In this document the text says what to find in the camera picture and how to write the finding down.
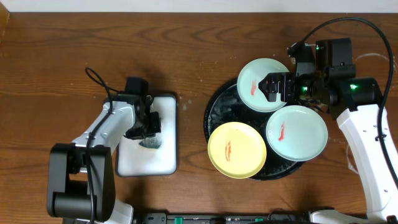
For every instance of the light green plate top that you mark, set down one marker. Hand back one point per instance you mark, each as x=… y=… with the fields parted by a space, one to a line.
x=248 y=80

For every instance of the black base rail bottom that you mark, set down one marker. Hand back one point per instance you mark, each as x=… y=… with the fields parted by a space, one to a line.
x=163 y=218

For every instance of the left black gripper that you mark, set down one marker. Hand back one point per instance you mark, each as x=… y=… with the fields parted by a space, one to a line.
x=148 y=123

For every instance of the green yellow sponge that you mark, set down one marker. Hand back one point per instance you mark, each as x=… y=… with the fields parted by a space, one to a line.
x=151 y=143

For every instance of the yellow plate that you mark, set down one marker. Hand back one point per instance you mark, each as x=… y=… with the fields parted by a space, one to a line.
x=237 y=150

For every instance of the round black tray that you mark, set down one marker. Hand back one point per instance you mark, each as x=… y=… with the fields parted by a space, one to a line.
x=226 y=106

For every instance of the rectangular soapy water tray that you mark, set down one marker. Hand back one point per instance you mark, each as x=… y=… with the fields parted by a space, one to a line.
x=135 y=160

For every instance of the light green plate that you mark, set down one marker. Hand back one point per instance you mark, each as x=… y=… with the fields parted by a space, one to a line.
x=296 y=133
x=248 y=80

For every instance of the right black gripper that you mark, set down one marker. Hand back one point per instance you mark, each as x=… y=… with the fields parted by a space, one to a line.
x=286 y=79

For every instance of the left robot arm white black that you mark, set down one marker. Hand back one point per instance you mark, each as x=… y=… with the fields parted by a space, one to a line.
x=81 y=177

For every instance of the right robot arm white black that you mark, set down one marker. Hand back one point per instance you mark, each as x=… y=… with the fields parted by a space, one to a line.
x=357 y=105

